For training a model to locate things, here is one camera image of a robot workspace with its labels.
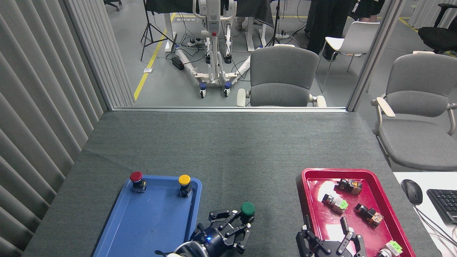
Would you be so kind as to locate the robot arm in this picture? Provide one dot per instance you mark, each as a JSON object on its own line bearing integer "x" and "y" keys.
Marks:
{"x": 185, "y": 250}

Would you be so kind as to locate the person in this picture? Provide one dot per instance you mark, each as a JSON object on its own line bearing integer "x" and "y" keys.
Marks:
{"x": 325, "y": 25}

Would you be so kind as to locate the green push button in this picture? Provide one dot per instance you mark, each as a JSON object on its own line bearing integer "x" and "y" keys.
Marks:
{"x": 247, "y": 208}

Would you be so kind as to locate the grey chair with cream armrests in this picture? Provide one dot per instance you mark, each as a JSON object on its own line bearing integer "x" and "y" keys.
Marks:
{"x": 421, "y": 135}
{"x": 282, "y": 71}

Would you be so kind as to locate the black switch with clear orange block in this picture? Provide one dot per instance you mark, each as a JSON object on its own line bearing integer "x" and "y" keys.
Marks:
{"x": 371, "y": 215}

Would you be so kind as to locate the yellow push button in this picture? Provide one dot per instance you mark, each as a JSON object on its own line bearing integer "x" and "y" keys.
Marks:
{"x": 184, "y": 179}

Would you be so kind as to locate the grey switch with green block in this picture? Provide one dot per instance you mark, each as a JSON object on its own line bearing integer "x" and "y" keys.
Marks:
{"x": 335, "y": 203}

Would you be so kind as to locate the white stand on wheels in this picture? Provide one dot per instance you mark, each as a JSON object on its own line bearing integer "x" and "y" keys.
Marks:
{"x": 214, "y": 53}

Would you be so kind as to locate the black computer mouse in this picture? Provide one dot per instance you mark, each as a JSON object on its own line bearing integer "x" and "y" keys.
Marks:
{"x": 412, "y": 192}

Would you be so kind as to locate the white switch with green block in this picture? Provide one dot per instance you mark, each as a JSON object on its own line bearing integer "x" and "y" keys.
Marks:
{"x": 392, "y": 247}

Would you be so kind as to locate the white power strip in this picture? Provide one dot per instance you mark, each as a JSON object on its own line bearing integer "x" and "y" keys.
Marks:
{"x": 194, "y": 43}

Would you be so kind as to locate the blue plastic tray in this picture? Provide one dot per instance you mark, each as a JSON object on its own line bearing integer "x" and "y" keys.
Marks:
{"x": 150, "y": 221}

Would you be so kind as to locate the white plastic chair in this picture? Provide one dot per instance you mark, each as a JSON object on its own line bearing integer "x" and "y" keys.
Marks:
{"x": 357, "y": 35}

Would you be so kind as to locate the red push button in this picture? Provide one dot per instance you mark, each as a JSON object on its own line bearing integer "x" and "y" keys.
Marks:
{"x": 136, "y": 176}

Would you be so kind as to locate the black keyboard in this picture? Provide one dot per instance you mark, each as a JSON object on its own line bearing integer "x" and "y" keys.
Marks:
{"x": 446, "y": 205}

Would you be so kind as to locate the black office chair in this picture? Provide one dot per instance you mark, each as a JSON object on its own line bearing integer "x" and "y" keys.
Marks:
{"x": 437, "y": 35}

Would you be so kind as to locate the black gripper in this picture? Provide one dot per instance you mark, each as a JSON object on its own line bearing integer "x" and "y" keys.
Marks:
{"x": 335, "y": 251}
{"x": 210, "y": 241}

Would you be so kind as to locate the black covered table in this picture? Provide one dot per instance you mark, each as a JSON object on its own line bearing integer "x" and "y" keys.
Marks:
{"x": 250, "y": 9}

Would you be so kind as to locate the silver post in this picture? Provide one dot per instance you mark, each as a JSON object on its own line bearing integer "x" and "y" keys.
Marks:
{"x": 375, "y": 53}

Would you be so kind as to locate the white desk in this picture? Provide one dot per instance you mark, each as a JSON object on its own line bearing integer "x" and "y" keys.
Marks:
{"x": 428, "y": 235}

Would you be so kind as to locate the slim black tripod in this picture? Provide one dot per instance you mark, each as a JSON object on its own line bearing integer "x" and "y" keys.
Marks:
{"x": 275, "y": 25}

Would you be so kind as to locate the black power adapter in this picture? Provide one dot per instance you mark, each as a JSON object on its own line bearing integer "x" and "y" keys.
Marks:
{"x": 177, "y": 63}

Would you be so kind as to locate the red plastic tray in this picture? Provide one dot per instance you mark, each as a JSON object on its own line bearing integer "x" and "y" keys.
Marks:
{"x": 321, "y": 221}

